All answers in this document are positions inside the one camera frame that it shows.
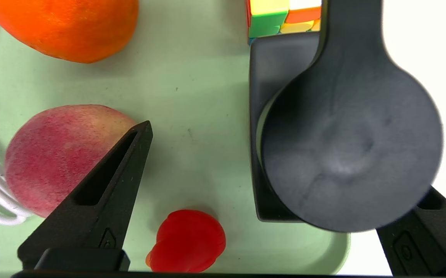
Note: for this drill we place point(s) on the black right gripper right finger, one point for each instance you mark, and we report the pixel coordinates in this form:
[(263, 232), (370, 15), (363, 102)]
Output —
[(435, 239)]

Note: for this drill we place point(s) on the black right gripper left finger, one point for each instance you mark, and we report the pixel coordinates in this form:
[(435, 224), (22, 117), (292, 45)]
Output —
[(92, 224)]

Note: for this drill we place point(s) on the colourful puzzle cube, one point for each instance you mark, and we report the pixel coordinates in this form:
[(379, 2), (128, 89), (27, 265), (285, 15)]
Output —
[(269, 17)]

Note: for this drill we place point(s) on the light green plastic tray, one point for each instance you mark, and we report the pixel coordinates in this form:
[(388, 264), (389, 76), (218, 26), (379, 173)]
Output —
[(192, 96)]

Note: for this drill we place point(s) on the black pump bottle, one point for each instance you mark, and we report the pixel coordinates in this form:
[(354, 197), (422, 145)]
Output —
[(350, 146)]

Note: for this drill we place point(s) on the small red toy fruit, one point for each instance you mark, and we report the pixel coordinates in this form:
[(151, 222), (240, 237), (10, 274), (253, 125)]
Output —
[(188, 241)]

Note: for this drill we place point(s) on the pink red peach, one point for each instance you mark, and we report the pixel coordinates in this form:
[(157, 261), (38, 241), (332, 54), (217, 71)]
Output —
[(57, 154)]

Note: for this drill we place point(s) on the orange fruit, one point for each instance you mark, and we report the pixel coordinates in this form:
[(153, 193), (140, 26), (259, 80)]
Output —
[(68, 27)]

